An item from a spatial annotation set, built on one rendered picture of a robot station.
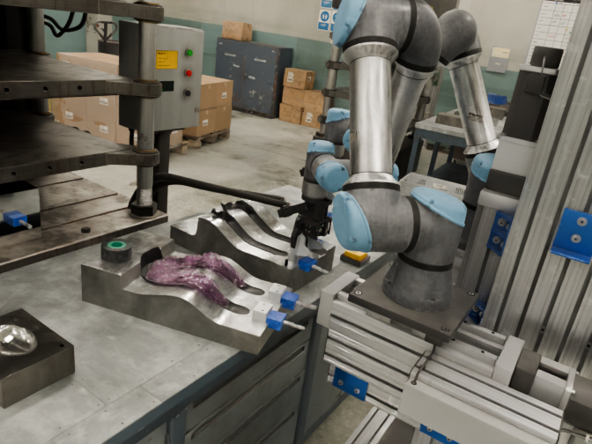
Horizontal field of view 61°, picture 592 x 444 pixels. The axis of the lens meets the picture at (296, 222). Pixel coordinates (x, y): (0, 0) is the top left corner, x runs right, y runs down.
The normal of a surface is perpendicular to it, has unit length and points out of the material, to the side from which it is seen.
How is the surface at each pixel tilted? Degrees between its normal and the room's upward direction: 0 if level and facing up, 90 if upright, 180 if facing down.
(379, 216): 61
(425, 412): 90
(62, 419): 0
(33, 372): 90
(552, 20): 90
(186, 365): 0
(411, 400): 90
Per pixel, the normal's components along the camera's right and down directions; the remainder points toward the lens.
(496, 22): -0.49, 0.26
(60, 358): 0.81, 0.31
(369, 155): -0.25, -0.11
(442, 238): 0.21, 0.39
